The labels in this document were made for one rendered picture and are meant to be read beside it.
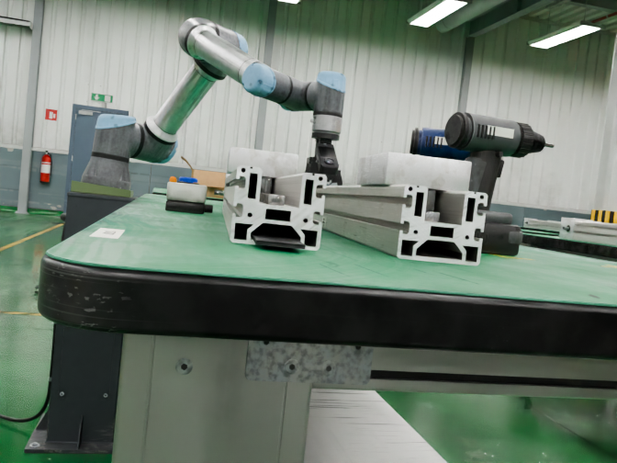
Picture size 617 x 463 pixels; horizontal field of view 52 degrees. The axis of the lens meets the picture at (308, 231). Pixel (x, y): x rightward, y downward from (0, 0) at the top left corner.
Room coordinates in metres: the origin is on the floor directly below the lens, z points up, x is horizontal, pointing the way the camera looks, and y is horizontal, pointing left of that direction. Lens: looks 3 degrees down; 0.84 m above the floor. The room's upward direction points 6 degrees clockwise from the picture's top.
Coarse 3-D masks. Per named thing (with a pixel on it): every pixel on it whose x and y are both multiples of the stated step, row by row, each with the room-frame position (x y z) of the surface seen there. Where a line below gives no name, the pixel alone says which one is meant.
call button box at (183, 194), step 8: (168, 184) 1.31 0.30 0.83; (176, 184) 1.31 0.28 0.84; (184, 184) 1.31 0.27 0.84; (192, 184) 1.33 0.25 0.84; (168, 192) 1.31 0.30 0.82; (176, 192) 1.31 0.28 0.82; (184, 192) 1.31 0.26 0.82; (192, 192) 1.31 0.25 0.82; (200, 192) 1.32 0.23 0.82; (168, 200) 1.31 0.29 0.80; (176, 200) 1.31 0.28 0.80; (184, 200) 1.31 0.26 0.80; (192, 200) 1.31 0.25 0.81; (200, 200) 1.32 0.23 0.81; (168, 208) 1.31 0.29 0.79; (176, 208) 1.31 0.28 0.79; (184, 208) 1.31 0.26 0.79; (192, 208) 1.31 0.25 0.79; (200, 208) 1.32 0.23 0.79; (208, 208) 1.35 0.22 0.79
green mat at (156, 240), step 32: (96, 224) 0.74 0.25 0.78; (128, 224) 0.79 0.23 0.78; (160, 224) 0.86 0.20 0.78; (192, 224) 0.93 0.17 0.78; (224, 224) 1.03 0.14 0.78; (64, 256) 0.43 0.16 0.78; (96, 256) 0.45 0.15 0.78; (128, 256) 0.46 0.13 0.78; (160, 256) 0.49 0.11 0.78; (192, 256) 0.51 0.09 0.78; (224, 256) 0.54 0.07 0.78; (256, 256) 0.57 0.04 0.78; (288, 256) 0.60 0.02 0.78; (320, 256) 0.64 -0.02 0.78; (352, 256) 0.68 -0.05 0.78; (384, 256) 0.72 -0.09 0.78; (480, 256) 0.91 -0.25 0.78; (512, 256) 1.00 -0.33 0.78; (544, 256) 1.10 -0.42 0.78; (576, 256) 1.23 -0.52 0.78; (384, 288) 0.45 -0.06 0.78; (416, 288) 0.46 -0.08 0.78; (448, 288) 0.48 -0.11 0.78; (480, 288) 0.50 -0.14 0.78; (512, 288) 0.53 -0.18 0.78; (544, 288) 0.56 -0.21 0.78; (576, 288) 0.59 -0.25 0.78; (608, 288) 0.62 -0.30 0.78
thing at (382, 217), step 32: (320, 192) 1.29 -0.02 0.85; (352, 192) 0.99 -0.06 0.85; (384, 192) 0.80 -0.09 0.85; (416, 192) 0.72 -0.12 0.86; (448, 192) 0.79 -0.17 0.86; (352, 224) 0.97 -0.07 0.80; (384, 224) 0.83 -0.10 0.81; (416, 224) 0.72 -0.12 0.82; (448, 224) 0.73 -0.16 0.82; (480, 224) 0.73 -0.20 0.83; (416, 256) 0.72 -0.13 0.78; (448, 256) 0.77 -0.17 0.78
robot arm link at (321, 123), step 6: (312, 120) 1.61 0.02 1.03; (318, 120) 1.59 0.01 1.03; (324, 120) 1.58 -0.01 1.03; (330, 120) 1.58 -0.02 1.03; (336, 120) 1.59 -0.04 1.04; (312, 126) 1.61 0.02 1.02; (318, 126) 1.59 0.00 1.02; (324, 126) 1.58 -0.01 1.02; (330, 126) 1.58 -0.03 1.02; (336, 126) 1.59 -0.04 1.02; (330, 132) 1.59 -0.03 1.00; (336, 132) 1.59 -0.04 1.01
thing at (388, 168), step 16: (368, 160) 0.89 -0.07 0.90; (384, 160) 0.80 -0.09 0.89; (400, 160) 0.79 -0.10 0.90; (416, 160) 0.79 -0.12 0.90; (432, 160) 0.80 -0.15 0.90; (448, 160) 0.80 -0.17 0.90; (368, 176) 0.88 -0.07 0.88; (384, 176) 0.79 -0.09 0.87; (400, 176) 0.79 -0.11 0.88; (416, 176) 0.79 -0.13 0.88; (432, 176) 0.80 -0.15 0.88; (448, 176) 0.80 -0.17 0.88; (464, 176) 0.80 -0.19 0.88; (432, 192) 0.81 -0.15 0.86; (432, 208) 0.81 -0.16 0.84
